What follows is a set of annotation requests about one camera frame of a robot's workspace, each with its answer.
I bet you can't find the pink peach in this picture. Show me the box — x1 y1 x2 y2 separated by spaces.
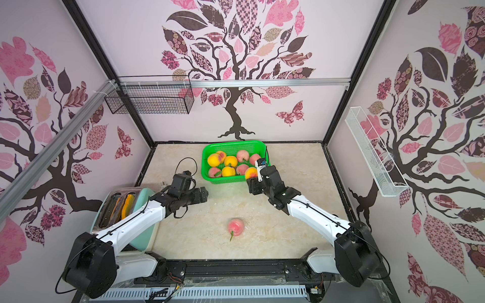
208 167 222 178
250 154 261 166
227 218 245 241
236 164 249 175
236 150 250 163

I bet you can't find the yellow peach with green leaf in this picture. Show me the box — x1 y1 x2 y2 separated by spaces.
224 155 239 168

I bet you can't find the yellow peach with red spot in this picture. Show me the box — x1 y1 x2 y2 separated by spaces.
216 151 227 162

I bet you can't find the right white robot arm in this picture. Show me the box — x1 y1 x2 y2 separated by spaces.
246 165 383 287

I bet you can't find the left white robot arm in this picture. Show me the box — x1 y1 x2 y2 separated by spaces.
60 187 208 299

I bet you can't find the green plastic basket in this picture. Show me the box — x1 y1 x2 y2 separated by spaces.
200 140 270 184

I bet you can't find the mint and chrome toaster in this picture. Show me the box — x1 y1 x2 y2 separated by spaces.
90 187 159 252

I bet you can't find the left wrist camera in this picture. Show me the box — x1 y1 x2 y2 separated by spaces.
171 170 197 192

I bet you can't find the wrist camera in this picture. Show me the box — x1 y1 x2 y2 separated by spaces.
171 170 197 192
255 158 267 183

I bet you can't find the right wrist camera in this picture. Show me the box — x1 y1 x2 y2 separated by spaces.
255 158 267 183

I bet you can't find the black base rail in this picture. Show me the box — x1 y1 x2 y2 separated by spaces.
71 258 399 303

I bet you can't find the white slotted cable duct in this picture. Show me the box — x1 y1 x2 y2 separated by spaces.
88 285 307 302

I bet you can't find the white wire wall shelf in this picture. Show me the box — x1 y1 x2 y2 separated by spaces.
345 107 409 198

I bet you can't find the black wire wall basket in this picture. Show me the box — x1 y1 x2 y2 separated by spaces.
104 74 195 114

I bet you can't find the aluminium rail back wall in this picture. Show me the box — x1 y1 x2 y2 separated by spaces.
121 78 351 88

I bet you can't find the aluminium rail wall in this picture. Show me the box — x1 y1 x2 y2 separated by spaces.
121 78 351 88
1 80 116 220

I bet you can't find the aluminium rail left wall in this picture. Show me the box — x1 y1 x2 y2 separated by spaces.
1 80 116 220

